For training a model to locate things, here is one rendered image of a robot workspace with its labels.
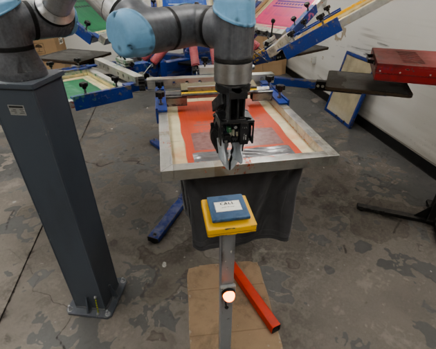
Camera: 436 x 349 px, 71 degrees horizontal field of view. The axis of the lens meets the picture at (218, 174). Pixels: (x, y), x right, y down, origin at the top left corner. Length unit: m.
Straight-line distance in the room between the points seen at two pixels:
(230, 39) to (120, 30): 0.18
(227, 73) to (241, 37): 0.07
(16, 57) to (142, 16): 0.70
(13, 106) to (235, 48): 0.85
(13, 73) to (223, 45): 0.78
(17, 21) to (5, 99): 0.25
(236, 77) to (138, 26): 0.19
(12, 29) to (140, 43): 0.68
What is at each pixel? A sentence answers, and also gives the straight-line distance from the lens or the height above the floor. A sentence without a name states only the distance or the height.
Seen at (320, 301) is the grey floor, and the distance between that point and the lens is 1.88.
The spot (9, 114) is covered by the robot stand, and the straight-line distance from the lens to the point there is 1.27.
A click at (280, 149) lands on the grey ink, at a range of 1.12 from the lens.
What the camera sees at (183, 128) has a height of 0.96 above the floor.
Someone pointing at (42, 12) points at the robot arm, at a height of 1.39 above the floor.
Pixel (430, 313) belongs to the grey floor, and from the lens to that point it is 2.09.
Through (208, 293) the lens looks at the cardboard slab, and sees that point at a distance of 1.81.
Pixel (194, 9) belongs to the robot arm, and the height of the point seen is 1.43.
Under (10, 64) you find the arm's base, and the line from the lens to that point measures 1.21.
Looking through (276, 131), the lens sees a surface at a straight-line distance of 1.28.
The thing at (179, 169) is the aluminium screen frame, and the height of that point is 0.99.
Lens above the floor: 1.48
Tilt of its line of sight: 33 degrees down
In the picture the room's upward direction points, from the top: straight up
